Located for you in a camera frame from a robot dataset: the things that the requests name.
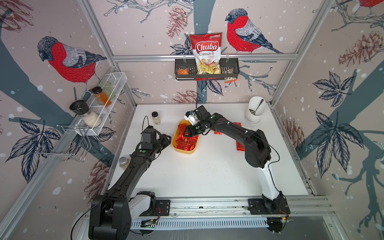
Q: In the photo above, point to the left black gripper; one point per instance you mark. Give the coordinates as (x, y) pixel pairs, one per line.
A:
(165, 139)

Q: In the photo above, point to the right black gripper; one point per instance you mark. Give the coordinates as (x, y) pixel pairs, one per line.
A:
(189, 131)

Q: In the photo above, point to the yellow plastic storage box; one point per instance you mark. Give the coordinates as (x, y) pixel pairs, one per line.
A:
(174, 139)

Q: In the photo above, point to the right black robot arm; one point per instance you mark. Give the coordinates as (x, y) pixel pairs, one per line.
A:
(257, 155)

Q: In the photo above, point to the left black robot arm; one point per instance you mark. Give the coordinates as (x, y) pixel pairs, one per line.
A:
(110, 214)

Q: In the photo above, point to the red tea bags pile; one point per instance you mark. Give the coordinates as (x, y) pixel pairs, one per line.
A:
(185, 143)

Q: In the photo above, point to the small spice jar on table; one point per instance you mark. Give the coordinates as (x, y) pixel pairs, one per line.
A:
(156, 118)

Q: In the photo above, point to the metal spoon in cup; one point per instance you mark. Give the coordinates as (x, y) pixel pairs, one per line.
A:
(254, 112)

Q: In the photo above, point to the orange spice jar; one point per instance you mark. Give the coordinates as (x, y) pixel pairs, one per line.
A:
(101, 96)

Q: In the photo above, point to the black lid rice jar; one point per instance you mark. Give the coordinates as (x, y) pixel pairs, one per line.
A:
(90, 118)

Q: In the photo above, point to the white utensil cup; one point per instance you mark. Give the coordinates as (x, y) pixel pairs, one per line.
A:
(253, 103)

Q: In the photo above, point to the Chuba cassava chips bag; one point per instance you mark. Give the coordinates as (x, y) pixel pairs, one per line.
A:
(207, 52)

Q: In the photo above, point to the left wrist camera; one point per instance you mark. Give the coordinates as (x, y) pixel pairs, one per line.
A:
(149, 137)

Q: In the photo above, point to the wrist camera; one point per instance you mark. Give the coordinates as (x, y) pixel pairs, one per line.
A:
(192, 117)
(149, 137)

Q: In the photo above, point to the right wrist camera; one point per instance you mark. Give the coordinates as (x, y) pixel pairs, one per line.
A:
(192, 117)

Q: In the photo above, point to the glass jar by wall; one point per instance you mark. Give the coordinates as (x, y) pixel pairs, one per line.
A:
(124, 162)

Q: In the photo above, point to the white wire wall shelf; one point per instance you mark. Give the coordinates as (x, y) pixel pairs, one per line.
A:
(95, 112)

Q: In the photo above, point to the black wire wall basket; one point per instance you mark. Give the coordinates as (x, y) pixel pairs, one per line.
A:
(188, 70)

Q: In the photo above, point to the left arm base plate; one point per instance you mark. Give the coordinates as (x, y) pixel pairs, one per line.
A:
(160, 208)

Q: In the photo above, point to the chrome wire rack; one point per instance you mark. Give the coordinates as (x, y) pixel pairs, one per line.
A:
(74, 144)

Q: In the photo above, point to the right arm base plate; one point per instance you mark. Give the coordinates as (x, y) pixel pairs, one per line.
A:
(263, 206)

